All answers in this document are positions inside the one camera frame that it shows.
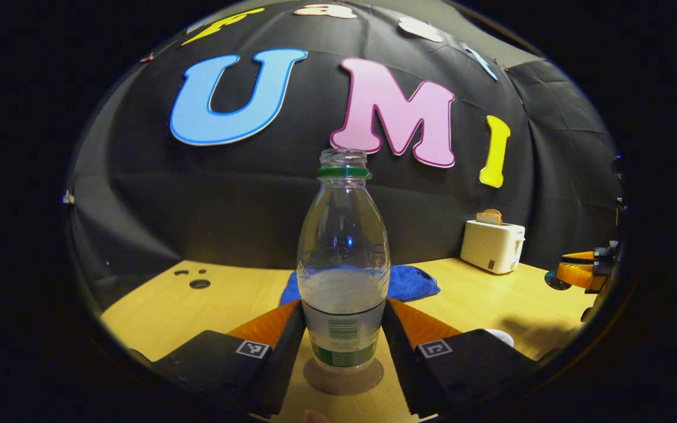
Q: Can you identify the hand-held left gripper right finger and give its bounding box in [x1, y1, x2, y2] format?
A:
[380, 296, 539, 419]

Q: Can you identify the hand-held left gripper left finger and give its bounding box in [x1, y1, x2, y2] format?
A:
[130, 300, 307, 419]

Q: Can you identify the teal teacup lid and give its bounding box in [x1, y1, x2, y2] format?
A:
[544, 267, 574, 291]

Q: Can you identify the round brown coaster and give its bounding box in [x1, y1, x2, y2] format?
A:
[303, 357, 386, 396]

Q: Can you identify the white-lined teacup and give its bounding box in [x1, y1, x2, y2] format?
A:
[484, 328, 516, 349]

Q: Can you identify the clear plastic water bottle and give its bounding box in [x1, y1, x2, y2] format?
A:
[296, 147, 391, 374]

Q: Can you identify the blue towel cloth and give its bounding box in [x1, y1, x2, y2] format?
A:
[279, 264, 441, 307]

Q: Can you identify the cream toaster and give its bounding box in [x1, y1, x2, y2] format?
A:
[460, 219, 527, 276]

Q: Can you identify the black backdrop cloth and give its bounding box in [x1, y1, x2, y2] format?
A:
[71, 0, 622, 296]

